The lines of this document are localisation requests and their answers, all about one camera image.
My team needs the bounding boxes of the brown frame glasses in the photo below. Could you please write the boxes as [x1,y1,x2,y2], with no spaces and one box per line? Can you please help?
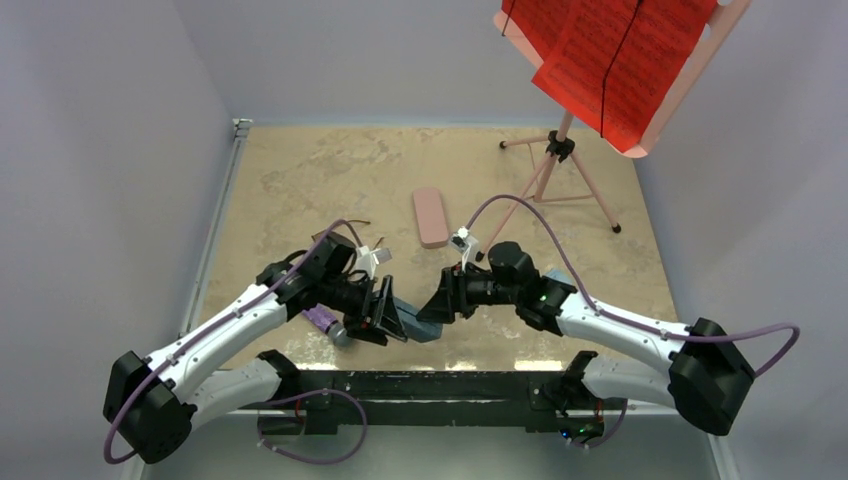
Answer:
[334,219,385,249]

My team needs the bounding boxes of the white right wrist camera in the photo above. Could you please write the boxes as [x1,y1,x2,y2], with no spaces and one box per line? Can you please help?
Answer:
[448,226,480,269]

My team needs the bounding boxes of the pink music stand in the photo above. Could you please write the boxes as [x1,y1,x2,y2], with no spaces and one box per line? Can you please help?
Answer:
[473,0,754,261]

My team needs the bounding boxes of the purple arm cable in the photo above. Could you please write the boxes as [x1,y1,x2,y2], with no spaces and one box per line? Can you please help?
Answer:
[102,219,364,465]
[463,194,802,379]

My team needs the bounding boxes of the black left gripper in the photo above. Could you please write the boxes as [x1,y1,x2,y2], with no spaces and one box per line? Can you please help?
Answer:
[318,274,407,347]

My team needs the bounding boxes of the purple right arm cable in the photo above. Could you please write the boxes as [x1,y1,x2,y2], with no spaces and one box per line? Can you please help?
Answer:
[463,194,802,379]

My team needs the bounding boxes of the red sheet music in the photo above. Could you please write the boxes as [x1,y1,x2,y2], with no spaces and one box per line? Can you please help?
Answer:
[499,0,718,155]

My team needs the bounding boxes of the crumpled light blue cloth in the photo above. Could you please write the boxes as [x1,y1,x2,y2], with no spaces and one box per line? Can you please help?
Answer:
[545,269,573,284]

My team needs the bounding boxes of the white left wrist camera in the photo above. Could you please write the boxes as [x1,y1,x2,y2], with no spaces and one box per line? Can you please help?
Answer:
[353,245,392,278]

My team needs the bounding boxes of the aluminium frame rail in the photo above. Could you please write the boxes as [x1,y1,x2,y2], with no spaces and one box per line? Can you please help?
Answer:
[122,118,254,480]

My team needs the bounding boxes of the pink glasses case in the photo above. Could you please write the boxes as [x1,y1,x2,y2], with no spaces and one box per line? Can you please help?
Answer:
[412,187,450,249]

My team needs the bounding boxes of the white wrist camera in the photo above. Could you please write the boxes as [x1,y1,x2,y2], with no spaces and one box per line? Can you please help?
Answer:
[448,226,480,269]
[353,245,392,278]

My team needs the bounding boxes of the grey glasses case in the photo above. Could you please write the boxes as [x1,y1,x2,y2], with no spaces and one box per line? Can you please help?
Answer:
[394,298,443,343]

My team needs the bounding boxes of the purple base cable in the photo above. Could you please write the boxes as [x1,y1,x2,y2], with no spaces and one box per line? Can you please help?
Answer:
[256,388,370,466]

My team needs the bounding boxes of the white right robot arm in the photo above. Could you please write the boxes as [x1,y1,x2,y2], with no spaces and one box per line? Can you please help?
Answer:
[416,241,756,436]

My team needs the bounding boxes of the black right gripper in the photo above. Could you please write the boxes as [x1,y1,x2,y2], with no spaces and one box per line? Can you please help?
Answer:
[418,261,520,324]

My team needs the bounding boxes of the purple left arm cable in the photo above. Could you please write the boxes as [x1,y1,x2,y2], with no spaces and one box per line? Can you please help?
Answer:
[102,219,364,465]

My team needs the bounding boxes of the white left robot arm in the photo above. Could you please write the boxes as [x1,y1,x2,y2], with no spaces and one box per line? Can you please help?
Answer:
[103,229,408,464]

